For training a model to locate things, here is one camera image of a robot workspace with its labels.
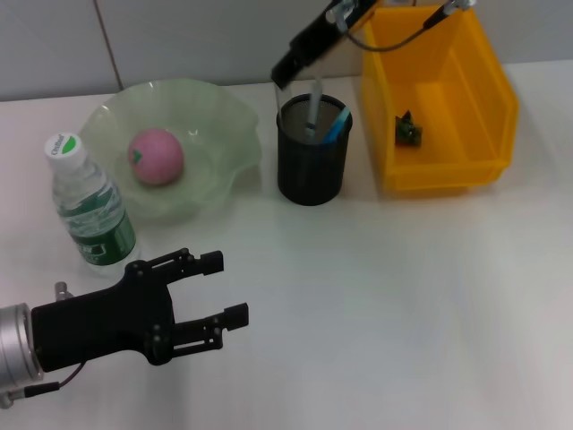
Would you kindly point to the black mesh pen holder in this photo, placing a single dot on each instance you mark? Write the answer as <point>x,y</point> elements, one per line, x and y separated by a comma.
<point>313,170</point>

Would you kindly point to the pale green wavy fruit plate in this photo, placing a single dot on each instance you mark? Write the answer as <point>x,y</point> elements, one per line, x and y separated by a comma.
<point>215,134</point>

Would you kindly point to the pink toy peach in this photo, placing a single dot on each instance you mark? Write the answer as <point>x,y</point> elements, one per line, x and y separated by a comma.
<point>156,157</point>

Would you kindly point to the blue capped scissors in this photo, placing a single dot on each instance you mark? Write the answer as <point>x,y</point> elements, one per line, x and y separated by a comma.
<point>338,125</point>

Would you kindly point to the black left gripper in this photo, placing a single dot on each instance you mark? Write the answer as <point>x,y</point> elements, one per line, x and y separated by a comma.
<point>103,322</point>

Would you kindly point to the silver white pen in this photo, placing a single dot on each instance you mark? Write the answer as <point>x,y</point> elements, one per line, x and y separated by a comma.
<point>313,107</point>

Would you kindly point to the clear green-label water bottle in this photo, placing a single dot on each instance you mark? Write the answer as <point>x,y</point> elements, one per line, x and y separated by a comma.
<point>89,215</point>

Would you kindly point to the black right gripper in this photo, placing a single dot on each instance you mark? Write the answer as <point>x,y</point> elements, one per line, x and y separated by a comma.
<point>322,31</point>

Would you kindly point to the clear plastic ruler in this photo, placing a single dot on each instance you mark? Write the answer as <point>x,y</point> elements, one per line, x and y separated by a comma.
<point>278,96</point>

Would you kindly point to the yellow plastic bin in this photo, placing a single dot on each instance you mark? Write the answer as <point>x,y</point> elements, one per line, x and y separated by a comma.
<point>492,112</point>

